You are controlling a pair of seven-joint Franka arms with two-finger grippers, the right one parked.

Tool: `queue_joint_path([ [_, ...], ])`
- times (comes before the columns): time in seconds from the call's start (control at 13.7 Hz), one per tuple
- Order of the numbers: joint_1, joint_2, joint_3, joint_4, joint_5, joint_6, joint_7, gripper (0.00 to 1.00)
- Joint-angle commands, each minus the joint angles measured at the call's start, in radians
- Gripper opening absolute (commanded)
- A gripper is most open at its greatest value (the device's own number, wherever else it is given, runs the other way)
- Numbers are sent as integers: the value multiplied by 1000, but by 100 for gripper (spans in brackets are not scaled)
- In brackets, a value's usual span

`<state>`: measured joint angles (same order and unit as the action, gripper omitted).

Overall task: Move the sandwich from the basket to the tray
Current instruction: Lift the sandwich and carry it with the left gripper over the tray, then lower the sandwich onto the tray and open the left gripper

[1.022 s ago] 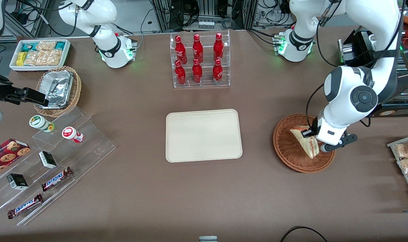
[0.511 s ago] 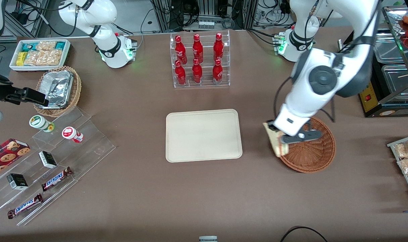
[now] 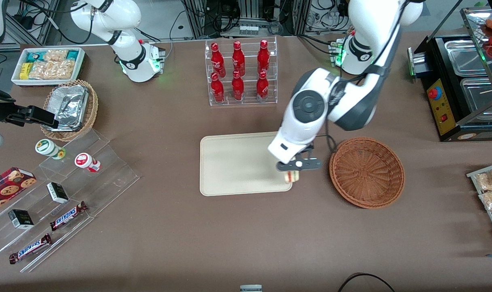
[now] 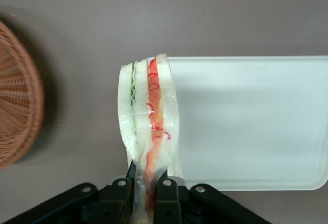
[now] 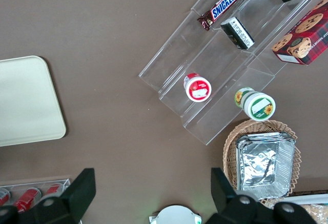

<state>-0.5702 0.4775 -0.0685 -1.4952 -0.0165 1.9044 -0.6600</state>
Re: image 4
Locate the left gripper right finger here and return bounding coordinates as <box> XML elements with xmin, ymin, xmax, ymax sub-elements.
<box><xmin>153</xmin><ymin>169</ymin><xmax>272</xmax><ymax>224</ymax></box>

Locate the cream rectangular tray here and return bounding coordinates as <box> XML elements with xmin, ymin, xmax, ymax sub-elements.
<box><xmin>166</xmin><ymin>56</ymin><xmax>328</xmax><ymax>192</ymax></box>

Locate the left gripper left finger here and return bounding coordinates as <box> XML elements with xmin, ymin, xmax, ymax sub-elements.
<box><xmin>0</xmin><ymin>161</ymin><xmax>137</xmax><ymax>224</ymax></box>

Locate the round brown wicker basket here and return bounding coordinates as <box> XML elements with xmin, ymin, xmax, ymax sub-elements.
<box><xmin>0</xmin><ymin>18</ymin><xmax>45</xmax><ymax>170</ymax></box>

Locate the triangle sandwich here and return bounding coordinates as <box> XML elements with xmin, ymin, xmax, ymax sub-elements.
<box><xmin>118</xmin><ymin>53</ymin><xmax>186</xmax><ymax>224</ymax></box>

